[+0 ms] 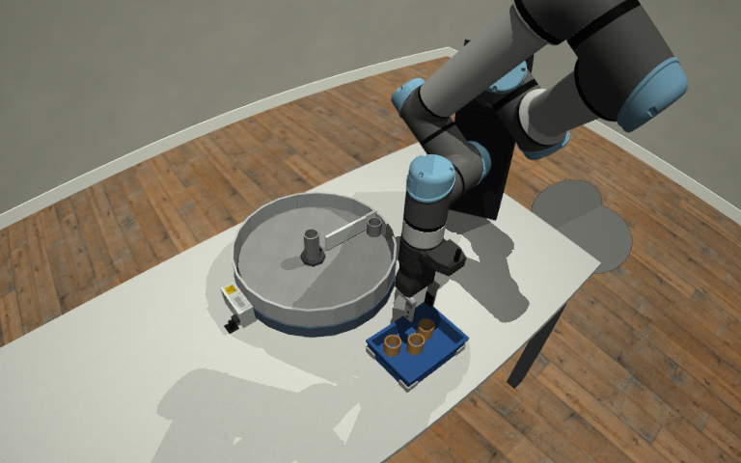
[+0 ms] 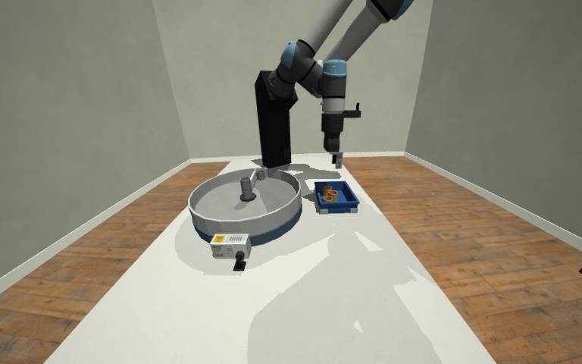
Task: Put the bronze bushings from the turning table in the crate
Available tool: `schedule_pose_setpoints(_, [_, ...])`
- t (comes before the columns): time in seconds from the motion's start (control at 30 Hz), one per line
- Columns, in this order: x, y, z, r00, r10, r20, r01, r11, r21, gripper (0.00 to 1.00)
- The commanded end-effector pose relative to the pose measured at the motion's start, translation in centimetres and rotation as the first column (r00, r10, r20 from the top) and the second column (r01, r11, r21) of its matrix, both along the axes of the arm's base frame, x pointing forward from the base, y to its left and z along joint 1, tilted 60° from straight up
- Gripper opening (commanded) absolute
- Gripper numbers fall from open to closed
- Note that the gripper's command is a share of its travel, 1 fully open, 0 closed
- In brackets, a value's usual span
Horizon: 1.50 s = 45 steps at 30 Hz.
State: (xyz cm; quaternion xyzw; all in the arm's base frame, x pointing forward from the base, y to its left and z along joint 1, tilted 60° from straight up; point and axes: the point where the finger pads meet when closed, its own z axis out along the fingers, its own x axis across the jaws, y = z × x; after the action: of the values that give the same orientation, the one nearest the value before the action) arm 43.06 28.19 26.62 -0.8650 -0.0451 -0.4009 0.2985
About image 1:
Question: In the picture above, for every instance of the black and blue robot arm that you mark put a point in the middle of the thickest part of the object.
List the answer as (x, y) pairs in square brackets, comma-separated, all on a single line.
[(625, 73)]

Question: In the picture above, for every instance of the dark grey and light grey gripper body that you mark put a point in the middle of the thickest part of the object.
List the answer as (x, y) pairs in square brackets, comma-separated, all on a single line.
[(417, 248)]

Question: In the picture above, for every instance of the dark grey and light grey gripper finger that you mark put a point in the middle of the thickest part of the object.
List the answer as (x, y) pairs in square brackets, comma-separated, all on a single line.
[(409, 311), (431, 294)]

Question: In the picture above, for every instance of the bronze bushing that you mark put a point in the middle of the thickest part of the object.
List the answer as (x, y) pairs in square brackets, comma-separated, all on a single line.
[(392, 351), (415, 349), (426, 324)]

